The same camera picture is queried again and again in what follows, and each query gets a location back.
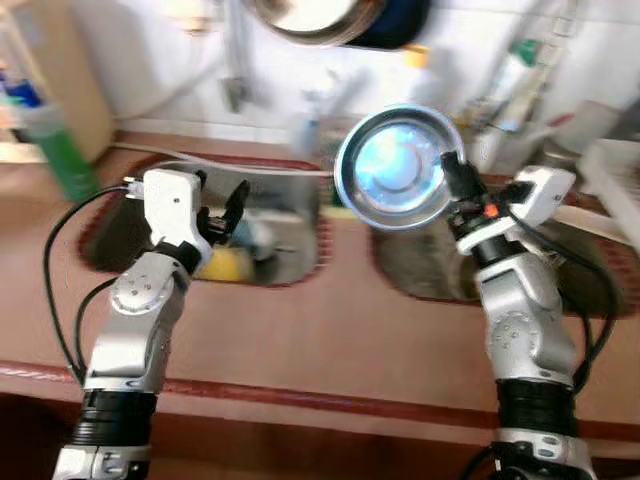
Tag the hanging dark blue pan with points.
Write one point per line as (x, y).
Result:
(405, 25)

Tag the white toothbrush cup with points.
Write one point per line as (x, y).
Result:
(315, 140)

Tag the hanging steel pan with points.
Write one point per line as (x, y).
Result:
(310, 20)

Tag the chrome pull-out faucet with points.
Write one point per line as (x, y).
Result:
(520, 70)

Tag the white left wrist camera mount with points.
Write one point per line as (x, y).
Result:
(170, 205)

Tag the chrome wall tap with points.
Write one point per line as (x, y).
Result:
(238, 70)

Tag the yellow plastic bowl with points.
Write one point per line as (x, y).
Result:
(228, 265)

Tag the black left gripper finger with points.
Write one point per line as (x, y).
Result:
(237, 212)
(198, 178)

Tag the steel bowl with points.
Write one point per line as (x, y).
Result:
(395, 165)

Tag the beige water purifier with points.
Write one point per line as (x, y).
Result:
(70, 70)

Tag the large steel sink basin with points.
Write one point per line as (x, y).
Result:
(420, 270)

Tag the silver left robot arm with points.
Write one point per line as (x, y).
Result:
(130, 340)

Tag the green dish soap bottle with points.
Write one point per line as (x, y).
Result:
(65, 160)

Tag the small steel sink basin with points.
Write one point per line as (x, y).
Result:
(110, 235)

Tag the wooden spatula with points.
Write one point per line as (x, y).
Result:
(590, 222)

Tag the blue cup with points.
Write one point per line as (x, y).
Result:
(262, 240)

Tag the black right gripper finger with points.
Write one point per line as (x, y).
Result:
(460, 180)

